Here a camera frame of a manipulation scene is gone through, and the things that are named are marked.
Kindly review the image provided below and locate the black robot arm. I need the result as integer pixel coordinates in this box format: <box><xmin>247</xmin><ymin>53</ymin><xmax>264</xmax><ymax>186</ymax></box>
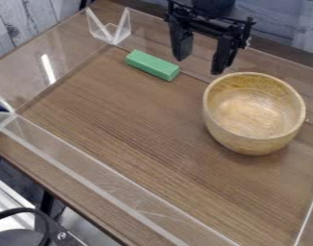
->
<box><xmin>164</xmin><ymin>0</ymin><xmax>255</xmax><ymax>75</ymax></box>

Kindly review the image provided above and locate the clear acrylic corner bracket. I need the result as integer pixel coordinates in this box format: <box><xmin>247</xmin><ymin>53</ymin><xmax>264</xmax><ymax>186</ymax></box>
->
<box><xmin>85</xmin><ymin>8</ymin><xmax>131</xmax><ymax>45</ymax></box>

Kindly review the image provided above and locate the light wooden bowl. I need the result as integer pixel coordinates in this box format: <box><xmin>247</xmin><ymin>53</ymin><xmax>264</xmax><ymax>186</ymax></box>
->
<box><xmin>203</xmin><ymin>72</ymin><xmax>306</xmax><ymax>156</ymax></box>

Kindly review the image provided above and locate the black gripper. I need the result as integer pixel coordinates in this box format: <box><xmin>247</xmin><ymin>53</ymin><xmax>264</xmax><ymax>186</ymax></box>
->
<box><xmin>164</xmin><ymin>0</ymin><xmax>255</xmax><ymax>75</ymax></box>

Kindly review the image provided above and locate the black table leg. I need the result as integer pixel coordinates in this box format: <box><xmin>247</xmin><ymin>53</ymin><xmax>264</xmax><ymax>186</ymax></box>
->
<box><xmin>40</xmin><ymin>191</ymin><xmax>54</xmax><ymax>215</ymax></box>

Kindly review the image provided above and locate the black cable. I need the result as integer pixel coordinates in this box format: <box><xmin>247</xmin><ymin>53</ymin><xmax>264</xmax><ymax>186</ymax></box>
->
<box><xmin>0</xmin><ymin>207</ymin><xmax>50</xmax><ymax>246</ymax></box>

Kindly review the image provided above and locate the green rectangular block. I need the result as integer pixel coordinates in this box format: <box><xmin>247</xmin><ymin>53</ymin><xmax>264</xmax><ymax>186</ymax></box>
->
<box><xmin>125</xmin><ymin>50</ymin><xmax>179</xmax><ymax>81</ymax></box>

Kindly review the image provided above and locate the clear acrylic tray wall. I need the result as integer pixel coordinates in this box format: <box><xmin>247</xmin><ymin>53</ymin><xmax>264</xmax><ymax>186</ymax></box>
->
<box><xmin>0</xmin><ymin>98</ymin><xmax>238</xmax><ymax>246</ymax></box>

